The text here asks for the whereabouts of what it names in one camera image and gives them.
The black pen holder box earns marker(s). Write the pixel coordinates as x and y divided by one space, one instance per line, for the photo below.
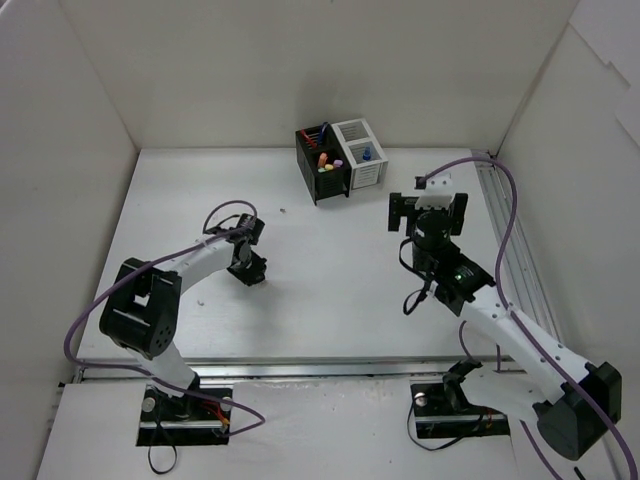
325 185

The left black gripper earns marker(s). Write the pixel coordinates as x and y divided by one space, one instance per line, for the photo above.
251 270

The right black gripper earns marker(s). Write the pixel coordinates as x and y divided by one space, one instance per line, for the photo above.
396 212

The white pen holder box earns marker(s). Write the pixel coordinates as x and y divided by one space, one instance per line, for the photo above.
353 137

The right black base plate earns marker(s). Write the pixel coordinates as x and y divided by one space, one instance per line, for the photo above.
434 420

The aluminium front rail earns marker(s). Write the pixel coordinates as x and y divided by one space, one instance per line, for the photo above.
299 368

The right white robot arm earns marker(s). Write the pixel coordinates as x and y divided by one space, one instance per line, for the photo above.
572 402

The blue gel pen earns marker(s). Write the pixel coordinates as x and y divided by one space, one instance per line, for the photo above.
322 135

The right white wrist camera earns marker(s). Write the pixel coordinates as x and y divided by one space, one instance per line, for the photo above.
438 194

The red gel pen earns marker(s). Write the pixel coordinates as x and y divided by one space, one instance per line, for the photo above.
311 138

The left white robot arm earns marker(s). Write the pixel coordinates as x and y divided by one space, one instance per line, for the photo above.
141 316

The aluminium side rail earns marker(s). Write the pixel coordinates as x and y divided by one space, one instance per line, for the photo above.
520 276

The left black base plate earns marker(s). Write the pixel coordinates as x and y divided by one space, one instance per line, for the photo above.
184 421

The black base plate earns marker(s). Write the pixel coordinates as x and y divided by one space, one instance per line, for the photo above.
434 420
184 421

